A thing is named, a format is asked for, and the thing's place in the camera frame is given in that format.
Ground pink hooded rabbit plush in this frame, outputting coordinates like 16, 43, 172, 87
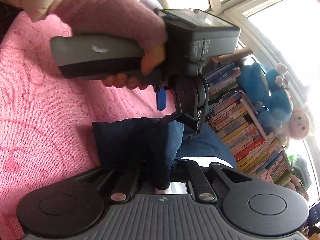
276, 109, 311, 147

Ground blue whale plush toy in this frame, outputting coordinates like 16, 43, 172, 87
236, 62, 269, 105

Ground white navy zip jacket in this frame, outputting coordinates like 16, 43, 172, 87
92, 115, 237, 190

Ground pink sweater cream jacket forearm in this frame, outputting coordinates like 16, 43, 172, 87
1, 0, 167, 50

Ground folded green towels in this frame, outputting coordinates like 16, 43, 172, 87
289, 155, 312, 190

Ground row of upright books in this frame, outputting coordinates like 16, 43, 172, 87
204, 62, 290, 184

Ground pink rabbit pattern mat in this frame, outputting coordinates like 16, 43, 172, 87
1, 12, 175, 239

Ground left hand in pink sleeve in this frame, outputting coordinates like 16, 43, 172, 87
102, 44, 165, 90

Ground blue doraemon plush toy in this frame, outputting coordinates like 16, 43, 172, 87
257, 63, 293, 130

